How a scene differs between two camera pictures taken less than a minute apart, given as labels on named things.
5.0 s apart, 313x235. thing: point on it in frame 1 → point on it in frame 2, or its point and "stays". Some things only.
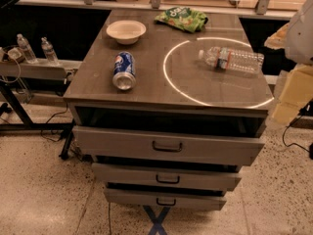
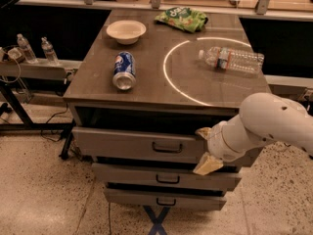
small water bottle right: [49, 52] stays
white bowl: [126, 31] stays
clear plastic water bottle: [233, 59] stays
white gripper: [300, 36] → [215, 142]
